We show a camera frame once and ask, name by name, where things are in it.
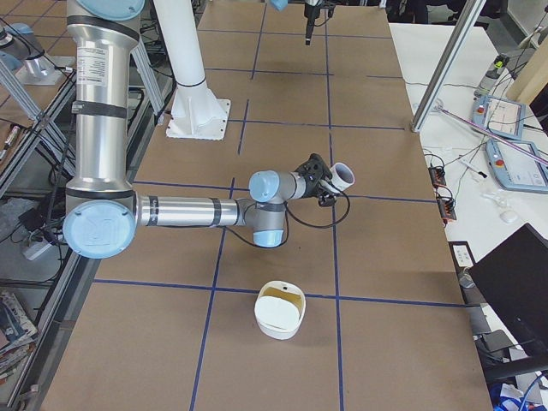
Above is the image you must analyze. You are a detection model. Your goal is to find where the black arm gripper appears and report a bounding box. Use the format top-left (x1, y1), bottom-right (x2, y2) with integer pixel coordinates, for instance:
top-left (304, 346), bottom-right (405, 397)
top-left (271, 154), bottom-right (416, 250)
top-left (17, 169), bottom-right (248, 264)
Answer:
top-left (295, 170), bottom-right (341, 199)
top-left (304, 0), bottom-right (321, 45)

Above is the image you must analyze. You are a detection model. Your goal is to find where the white HOME mug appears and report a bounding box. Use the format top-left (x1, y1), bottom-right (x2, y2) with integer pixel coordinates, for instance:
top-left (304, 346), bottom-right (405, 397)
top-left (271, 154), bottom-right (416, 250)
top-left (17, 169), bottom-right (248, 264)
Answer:
top-left (330, 162), bottom-right (355, 193)

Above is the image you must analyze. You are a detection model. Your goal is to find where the orange circuit board far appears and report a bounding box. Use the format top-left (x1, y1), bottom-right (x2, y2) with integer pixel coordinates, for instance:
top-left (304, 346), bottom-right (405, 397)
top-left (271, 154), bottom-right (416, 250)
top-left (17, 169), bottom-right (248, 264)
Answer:
top-left (428, 166), bottom-right (446, 188)

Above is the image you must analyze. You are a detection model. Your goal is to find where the orange circuit board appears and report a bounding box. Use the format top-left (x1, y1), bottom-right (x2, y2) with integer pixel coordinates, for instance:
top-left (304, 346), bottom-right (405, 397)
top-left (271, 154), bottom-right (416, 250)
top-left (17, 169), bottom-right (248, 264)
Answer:
top-left (428, 166), bottom-right (446, 188)
top-left (436, 194), bottom-right (457, 224)

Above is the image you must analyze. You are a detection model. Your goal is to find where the orange circuit board near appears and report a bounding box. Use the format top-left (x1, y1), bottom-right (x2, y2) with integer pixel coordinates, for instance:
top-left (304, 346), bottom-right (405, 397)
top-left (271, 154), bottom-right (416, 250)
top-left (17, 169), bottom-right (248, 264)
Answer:
top-left (436, 194), bottom-right (457, 224)

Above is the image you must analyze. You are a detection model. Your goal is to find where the white lidded trash bin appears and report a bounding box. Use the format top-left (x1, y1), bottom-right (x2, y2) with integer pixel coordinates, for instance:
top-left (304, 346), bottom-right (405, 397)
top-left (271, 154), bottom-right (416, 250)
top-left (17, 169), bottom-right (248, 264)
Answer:
top-left (253, 280), bottom-right (307, 340)

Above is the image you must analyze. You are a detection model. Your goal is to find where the clear water bottle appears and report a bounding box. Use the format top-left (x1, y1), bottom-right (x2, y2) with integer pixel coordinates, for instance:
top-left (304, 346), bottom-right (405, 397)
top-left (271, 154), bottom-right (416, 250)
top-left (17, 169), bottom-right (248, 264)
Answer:
top-left (474, 54), bottom-right (510, 98)

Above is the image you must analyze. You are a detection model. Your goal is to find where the near teach pendant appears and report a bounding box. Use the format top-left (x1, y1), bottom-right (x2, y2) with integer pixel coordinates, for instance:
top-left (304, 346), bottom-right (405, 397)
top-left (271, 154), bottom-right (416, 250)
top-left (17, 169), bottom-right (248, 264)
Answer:
top-left (485, 140), bottom-right (547, 194)

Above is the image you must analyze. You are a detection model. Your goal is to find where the teach pendant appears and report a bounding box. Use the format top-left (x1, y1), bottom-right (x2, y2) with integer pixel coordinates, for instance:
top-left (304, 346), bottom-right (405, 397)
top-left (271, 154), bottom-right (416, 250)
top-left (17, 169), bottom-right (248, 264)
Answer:
top-left (485, 140), bottom-right (547, 194)
top-left (472, 95), bottom-right (526, 140)

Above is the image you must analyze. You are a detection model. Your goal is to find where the far teach pendant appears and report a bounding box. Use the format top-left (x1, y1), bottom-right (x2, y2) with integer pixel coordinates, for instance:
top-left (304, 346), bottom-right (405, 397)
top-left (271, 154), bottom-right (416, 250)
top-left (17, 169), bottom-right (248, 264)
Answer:
top-left (472, 95), bottom-right (526, 140)

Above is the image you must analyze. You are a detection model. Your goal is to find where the black laptop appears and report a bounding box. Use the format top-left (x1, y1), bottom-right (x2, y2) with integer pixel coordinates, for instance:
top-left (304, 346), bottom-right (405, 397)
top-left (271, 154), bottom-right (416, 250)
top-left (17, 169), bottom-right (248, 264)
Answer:
top-left (469, 223), bottom-right (547, 356)

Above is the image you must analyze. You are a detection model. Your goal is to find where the white power strip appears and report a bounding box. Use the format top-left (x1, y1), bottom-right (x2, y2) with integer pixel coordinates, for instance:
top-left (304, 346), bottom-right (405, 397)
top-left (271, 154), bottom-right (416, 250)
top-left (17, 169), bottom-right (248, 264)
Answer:
top-left (21, 239), bottom-right (52, 261)

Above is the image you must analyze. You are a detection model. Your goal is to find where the stack of magazines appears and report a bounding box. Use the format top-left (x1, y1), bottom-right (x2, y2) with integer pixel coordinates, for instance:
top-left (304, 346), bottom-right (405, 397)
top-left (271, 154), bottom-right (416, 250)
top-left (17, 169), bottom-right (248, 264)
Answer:
top-left (1, 289), bottom-right (38, 384)

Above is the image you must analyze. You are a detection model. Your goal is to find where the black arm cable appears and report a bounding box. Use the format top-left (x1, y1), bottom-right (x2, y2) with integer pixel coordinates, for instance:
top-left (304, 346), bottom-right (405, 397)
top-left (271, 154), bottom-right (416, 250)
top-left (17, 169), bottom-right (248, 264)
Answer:
top-left (222, 188), bottom-right (350, 247)

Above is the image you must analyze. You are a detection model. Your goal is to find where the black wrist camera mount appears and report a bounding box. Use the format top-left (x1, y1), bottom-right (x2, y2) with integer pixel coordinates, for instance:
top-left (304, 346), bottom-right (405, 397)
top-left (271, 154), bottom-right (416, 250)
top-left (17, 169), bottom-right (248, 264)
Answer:
top-left (296, 153), bottom-right (332, 181)

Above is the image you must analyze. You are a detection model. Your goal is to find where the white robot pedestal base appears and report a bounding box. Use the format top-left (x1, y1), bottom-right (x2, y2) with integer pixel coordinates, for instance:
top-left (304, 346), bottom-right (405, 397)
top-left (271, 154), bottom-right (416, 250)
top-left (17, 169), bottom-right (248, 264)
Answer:
top-left (154, 0), bottom-right (231, 140)

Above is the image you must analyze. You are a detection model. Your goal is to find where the aluminium frame post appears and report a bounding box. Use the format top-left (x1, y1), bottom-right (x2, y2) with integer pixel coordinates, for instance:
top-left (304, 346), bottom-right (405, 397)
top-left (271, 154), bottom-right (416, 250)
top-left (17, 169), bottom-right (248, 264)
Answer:
top-left (411, 0), bottom-right (486, 133)

